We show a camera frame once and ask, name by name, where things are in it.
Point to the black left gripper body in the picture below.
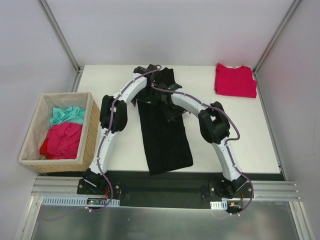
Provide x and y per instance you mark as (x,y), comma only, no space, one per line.
(146,92)

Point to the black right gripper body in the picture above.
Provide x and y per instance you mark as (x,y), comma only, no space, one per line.
(171,114)

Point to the black flower print t-shirt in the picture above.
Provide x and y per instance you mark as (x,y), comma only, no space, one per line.
(165,144)

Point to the wicker laundry basket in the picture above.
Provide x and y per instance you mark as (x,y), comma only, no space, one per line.
(40,125)

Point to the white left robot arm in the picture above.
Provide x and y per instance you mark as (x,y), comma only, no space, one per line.
(113,119)

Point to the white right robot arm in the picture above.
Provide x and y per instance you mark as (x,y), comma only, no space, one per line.
(217,129)

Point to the folded red t-shirt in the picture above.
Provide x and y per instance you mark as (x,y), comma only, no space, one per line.
(235,82)

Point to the teal t-shirt in basket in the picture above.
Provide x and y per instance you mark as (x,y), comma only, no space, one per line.
(71,114)

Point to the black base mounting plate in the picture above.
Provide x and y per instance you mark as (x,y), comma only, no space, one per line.
(196,200)

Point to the red t-shirt in basket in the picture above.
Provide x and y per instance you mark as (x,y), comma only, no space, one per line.
(62,141)

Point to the right white cable duct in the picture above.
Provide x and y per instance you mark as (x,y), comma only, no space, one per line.
(224,205)

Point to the white cable duct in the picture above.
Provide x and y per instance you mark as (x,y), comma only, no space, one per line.
(224,205)
(71,201)

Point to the right aluminium frame post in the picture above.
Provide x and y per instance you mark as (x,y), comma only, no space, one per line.
(278,32)

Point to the aluminium frame post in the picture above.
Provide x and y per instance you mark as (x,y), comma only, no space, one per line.
(278,32)
(59,34)

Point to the aluminium front rail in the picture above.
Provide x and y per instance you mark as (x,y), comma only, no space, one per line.
(55,185)

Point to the left aluminium frame post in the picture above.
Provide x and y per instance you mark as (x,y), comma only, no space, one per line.
(59,34)

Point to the left white cable duct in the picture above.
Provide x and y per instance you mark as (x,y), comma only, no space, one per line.
(71,201)

